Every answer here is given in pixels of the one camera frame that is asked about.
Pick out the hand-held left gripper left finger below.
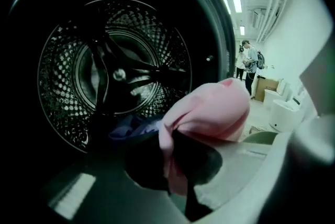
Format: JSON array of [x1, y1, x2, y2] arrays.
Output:
[[41, 133, 189, 224]]

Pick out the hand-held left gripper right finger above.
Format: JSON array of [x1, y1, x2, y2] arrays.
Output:
[[185, 44, 335, 224]]

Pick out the purple clothes garment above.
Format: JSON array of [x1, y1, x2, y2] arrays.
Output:
[[108, 114, 165, 140]]

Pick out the pink clothes garment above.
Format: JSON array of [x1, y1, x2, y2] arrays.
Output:
[[158, 77, 251, 197]]

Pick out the black washing machine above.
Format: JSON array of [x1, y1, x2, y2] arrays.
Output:
[[0, 0, 236, 166]]

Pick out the brown cardboard box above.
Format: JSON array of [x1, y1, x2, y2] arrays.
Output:
[[255, 76, 280, 102]]

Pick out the wall air conditioner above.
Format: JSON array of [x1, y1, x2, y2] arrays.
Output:
[[251, 8, 266, 29]]

